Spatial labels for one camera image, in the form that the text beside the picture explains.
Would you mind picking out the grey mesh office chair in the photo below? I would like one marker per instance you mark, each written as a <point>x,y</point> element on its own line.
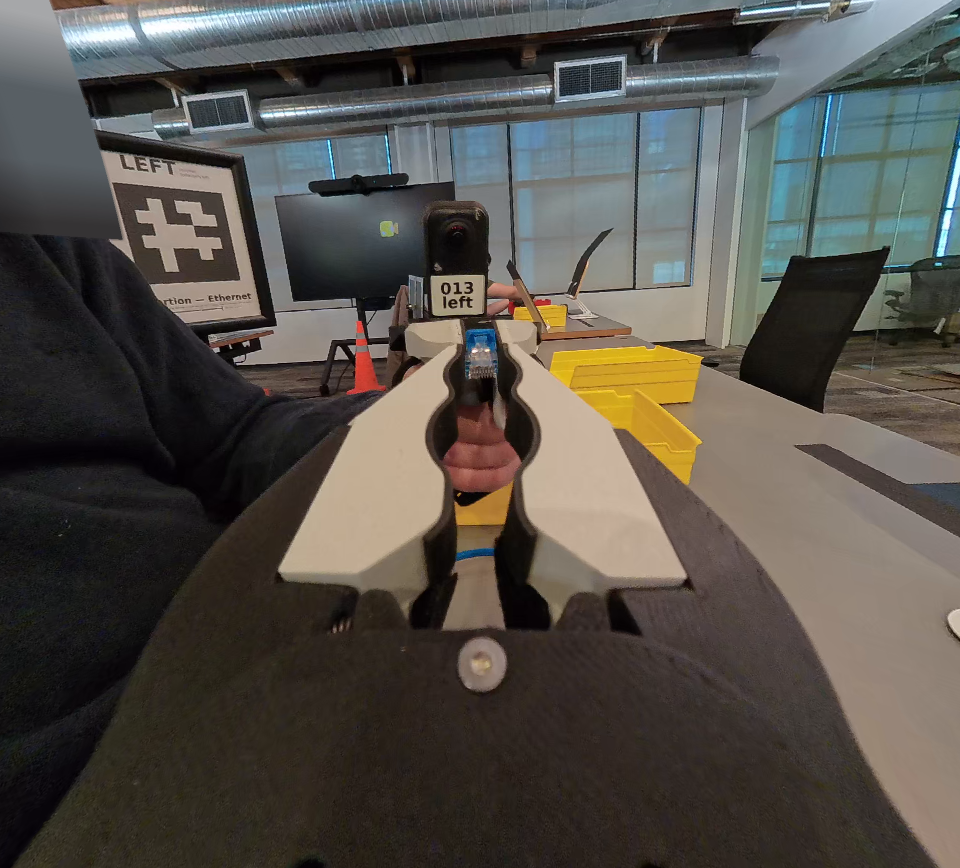
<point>919,298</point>

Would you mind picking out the orange traffic cone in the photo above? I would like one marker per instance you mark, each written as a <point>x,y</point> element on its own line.
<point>365,369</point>

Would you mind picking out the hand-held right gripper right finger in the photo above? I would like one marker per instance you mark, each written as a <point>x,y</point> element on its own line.
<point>592,500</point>

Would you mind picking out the black office chair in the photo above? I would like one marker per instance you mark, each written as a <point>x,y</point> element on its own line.
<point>810,328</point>

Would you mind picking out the black framed marker sign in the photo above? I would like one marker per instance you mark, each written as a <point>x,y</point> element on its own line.
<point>187,230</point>

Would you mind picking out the wooden top desk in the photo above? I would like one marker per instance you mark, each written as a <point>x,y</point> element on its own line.
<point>592,328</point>

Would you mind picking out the black wall monitor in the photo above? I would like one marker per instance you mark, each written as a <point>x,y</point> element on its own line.
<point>352,245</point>

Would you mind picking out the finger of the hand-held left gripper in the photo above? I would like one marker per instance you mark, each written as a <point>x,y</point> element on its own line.
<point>521,337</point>
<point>429,343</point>

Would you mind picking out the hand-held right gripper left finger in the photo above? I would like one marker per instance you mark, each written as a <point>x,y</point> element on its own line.
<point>367,493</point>

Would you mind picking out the person's left hand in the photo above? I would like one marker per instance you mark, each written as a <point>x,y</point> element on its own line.
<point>480,459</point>

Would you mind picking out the silver round air duct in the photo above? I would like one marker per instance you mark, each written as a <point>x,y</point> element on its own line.
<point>450,99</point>
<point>337,12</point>

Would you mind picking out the white air vent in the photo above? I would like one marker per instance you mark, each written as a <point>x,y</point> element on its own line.
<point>217,111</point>
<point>590,78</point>

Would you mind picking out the yellow plastic bin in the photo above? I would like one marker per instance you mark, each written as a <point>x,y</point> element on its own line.
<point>637,365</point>
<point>660,436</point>

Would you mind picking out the small yellow bin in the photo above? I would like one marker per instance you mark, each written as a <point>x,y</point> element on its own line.
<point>544,314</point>

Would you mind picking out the black video bar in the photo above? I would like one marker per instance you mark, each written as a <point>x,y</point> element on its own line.
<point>358,183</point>

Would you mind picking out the black monitor stand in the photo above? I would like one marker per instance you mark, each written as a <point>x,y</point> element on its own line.
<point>334,358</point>

